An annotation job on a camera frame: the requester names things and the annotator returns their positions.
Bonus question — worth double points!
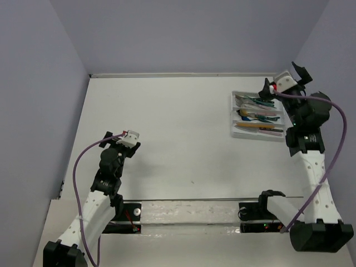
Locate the gold spoon orange handle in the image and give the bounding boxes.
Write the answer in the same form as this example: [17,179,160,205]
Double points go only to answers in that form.
[235,122,275,128]

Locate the silver fork slim handle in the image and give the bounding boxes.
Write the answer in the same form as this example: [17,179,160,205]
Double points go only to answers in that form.
[235,102,259,109]

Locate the knife black speckled handle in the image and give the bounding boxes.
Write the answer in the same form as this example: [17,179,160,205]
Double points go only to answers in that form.
[248,127,284,133]

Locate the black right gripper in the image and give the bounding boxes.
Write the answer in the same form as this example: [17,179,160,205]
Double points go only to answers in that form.
[258,62,311,126]

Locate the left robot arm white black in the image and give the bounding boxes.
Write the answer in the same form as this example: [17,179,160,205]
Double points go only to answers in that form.
[42,130,141,266]

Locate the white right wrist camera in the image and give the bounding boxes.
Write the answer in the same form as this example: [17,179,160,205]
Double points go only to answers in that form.
[273,70,298,93]

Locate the gold utensil teal handle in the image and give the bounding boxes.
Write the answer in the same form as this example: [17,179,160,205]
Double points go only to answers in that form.
[236,110,279,122]

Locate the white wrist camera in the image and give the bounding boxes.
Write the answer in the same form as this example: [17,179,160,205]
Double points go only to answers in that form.
[273,70,298,93]
[116,130,140,149]

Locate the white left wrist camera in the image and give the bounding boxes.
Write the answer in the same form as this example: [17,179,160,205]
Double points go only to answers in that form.
[116,130,140,149]

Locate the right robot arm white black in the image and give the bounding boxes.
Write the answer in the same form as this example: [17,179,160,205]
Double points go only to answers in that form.
[256,62,354,253]

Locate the white compartment tray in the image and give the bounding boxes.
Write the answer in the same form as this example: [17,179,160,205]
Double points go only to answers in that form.
[230,91,286,142]

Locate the silver spoon pink handle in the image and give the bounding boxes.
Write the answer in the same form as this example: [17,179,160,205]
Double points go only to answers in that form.
[255,112,277,117]

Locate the blue spoon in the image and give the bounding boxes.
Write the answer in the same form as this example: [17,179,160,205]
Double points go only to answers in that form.
[241,116,274,123]

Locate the teal fork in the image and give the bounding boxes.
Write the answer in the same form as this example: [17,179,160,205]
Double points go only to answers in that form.
[245,95,276,108]

